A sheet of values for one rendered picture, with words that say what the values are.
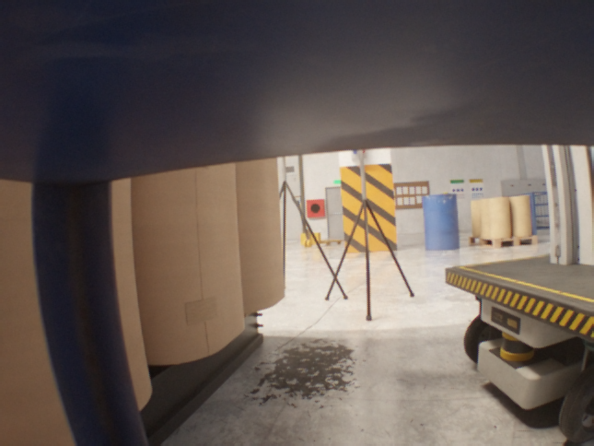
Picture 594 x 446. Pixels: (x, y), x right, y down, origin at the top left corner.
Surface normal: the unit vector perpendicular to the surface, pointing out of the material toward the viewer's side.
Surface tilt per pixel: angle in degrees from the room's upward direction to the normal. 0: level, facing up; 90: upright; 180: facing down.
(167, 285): 90
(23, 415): 90
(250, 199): 90
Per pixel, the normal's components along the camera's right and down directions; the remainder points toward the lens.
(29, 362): 0.89, -0.06
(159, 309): 0.32, -0.04
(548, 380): -0.04, -0.02
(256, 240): 0.65, -0.05
